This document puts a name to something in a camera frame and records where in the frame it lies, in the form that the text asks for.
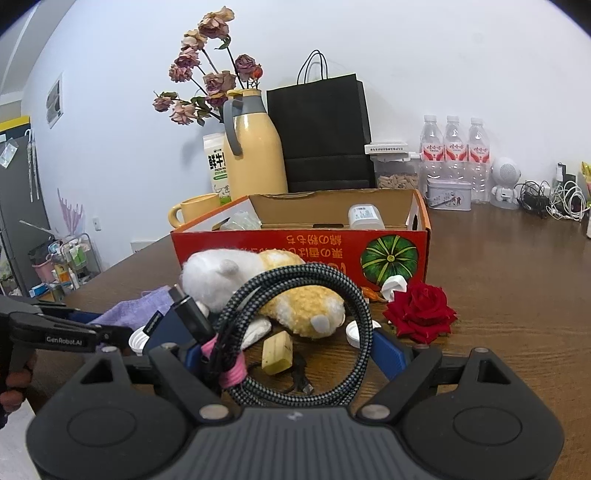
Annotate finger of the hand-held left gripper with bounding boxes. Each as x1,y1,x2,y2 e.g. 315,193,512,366
95,325,136,348
39,305,109,326

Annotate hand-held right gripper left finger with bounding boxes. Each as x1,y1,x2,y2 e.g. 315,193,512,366
78,344,234,423

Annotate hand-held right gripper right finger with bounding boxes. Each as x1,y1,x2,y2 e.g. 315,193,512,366
355,328,514,424

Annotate white bottle cap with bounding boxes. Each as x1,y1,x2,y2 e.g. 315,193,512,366
128,327,151,354
344,320,384,347

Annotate purple cloth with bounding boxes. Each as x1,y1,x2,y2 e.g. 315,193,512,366
88,285,174,330

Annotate navy blue case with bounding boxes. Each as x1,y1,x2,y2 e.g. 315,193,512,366
147,305,200,357

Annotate red rose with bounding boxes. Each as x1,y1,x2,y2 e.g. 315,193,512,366
382,282,459,344

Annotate white flip cap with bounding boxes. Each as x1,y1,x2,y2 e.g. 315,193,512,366
381,274,408,303

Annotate white yellow plush toy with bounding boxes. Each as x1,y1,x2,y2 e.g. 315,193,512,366
180,248,347,349

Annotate braided black white cable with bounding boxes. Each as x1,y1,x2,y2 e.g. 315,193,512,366
203,263,375,409

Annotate red cardboard box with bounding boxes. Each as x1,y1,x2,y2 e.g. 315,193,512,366
170,188,432,296

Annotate person's left hand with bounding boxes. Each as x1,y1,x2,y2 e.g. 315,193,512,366
0,353,38,418

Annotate rolling cart with bottles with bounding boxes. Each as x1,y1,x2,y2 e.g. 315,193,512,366
28,231,102,298

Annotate yellow block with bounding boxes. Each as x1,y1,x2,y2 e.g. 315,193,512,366
261,332,294,374

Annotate white pill bottle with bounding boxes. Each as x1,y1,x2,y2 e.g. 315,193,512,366
347,203,385,230

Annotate yellow mug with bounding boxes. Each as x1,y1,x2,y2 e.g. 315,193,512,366
167,193,223,230

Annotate grey tin box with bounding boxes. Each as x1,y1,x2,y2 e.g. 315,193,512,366
425,178,472,212

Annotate clear container with nuts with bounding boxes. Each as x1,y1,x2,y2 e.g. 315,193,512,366
370,152,422,190

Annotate white milk carton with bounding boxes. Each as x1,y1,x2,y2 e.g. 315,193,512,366
203,133,232,205

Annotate flat white box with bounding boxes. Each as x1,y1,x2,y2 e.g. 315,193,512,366
365,142,410,156

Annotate white robot figure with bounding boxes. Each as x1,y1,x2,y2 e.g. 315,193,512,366
489,157,524,210

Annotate yellow thermos jug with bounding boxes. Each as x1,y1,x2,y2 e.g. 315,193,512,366
222,89,290,200

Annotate black paper bag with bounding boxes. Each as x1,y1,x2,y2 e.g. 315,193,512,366
266,50,377,193

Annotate dried pink flowers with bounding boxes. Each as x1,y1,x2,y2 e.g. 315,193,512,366
152,6,264,126

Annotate black cord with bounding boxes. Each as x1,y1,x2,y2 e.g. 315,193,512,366
277,353,315,396

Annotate purple flower wall sticker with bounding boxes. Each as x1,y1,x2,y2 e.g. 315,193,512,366
56,188,86,236

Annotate black charger cables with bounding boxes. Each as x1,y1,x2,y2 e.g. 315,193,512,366
515,181,553,217

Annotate wall picture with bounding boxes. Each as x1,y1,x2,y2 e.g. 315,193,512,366
46,74,64,128

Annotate white cables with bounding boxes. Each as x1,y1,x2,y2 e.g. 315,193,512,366
547,180,586,223

